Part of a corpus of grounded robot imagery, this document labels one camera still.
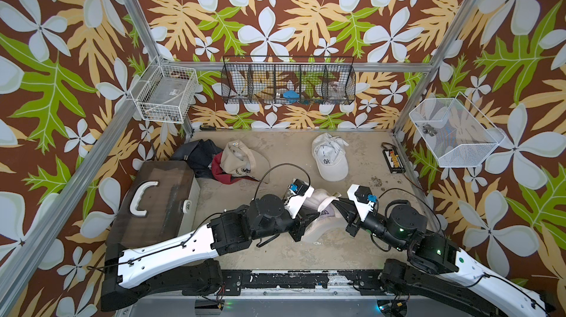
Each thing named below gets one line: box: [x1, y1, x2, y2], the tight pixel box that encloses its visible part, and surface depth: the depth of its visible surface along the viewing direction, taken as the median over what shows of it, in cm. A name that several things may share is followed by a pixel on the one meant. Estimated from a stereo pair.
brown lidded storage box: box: [103, 159, 202, 285], surface depth 75 cm
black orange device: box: [381, 148, 407, 174], surface depth 107 cm
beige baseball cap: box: [219, 139, 271, 184], surface depth 101 cm
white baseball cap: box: [311, 132, 349, 183], surface depth 110 cm
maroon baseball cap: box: [211, 151, 259, 185], surface depth 93 cm
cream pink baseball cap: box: [300, 188, 348, 244], surface depth 66 cm
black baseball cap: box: [170, 138, 223, 180], surface depth 102 cm
